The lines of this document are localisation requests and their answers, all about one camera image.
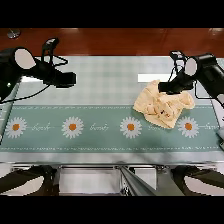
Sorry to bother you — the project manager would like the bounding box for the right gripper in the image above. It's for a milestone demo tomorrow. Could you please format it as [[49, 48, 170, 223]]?
[[157, 73, 195, 96]]

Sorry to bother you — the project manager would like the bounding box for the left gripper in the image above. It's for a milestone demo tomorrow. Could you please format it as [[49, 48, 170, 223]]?
[[53, 71, 77, 89]]

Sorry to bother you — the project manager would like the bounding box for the cream shirt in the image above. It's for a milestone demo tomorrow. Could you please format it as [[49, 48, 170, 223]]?
[[132, 79, 196, 130]]

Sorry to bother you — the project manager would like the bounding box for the black cable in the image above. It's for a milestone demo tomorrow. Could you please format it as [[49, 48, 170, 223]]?
[[194, 80, 216, 100], [0, 83, 52, 104]]

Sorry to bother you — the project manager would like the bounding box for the silver frame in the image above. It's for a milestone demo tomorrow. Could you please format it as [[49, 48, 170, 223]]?
[[0, 83, 224, 197]]

